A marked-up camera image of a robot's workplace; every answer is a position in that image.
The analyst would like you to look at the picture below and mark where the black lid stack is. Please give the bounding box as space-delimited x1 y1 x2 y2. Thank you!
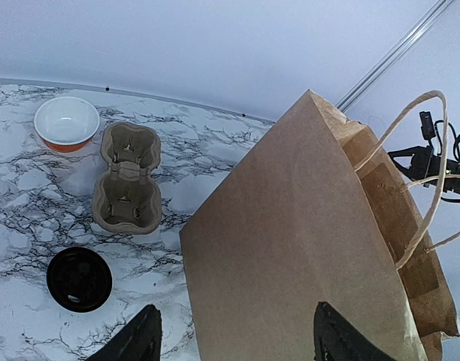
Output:
46 247 113 313

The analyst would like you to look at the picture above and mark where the brown pulp cup carrier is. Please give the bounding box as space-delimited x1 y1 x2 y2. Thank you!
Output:
92 122 162 235

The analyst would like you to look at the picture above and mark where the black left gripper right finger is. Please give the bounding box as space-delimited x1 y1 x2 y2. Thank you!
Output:
313 302 394 361

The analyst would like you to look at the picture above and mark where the aluminium right frame post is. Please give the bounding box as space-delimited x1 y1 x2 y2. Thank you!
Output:
335 0 454 112

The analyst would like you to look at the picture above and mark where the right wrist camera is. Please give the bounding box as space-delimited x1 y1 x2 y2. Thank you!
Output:
419 111 437 141

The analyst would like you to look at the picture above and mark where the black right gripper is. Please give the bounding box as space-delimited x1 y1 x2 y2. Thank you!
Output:
388 134 460 204

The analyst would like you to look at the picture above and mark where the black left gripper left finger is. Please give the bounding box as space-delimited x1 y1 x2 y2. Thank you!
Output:
86 305 162 361

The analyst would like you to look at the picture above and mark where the red white paper cup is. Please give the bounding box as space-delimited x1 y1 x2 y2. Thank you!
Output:
33 96 101 153

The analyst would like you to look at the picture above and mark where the brown paper bag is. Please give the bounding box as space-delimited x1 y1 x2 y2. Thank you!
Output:
180 91 459 360

